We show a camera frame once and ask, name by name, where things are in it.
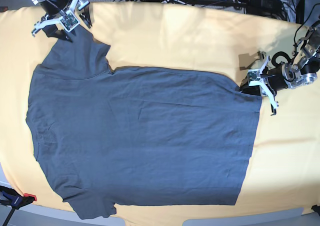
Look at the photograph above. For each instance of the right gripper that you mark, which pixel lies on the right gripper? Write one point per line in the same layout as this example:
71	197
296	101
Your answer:
54	9

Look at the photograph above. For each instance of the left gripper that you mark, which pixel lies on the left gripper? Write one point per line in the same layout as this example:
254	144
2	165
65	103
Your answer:
271	81

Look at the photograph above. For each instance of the blue-grey T-shirt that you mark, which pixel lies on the blue-grey T-shirt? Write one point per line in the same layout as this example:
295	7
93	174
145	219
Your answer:
145	136

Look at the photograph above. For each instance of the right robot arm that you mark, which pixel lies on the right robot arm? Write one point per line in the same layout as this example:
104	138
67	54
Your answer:
62	17

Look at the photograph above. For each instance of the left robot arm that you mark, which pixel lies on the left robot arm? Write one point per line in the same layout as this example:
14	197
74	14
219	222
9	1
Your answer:
284	72

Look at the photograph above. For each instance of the black power adapter box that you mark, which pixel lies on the black power adapter box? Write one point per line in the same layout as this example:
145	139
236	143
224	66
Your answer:
273	6

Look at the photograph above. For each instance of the yellow table cloth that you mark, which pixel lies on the yellow table cloth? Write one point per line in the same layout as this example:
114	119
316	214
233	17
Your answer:
284	170

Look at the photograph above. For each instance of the black clamp right edge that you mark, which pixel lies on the black clamp right edge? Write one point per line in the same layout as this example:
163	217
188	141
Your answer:
316	209

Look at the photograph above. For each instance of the blue clamp with red pad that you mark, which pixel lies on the blue clamp with red pad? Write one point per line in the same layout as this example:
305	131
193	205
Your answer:
10	197

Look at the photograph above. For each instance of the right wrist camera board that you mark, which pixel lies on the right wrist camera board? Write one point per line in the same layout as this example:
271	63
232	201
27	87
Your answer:
69	22

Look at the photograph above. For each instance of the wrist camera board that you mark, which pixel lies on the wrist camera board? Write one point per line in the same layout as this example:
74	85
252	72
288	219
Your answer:
253	75
69	22

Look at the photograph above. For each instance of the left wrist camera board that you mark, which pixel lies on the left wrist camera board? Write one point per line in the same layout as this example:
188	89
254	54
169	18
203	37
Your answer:
253	75

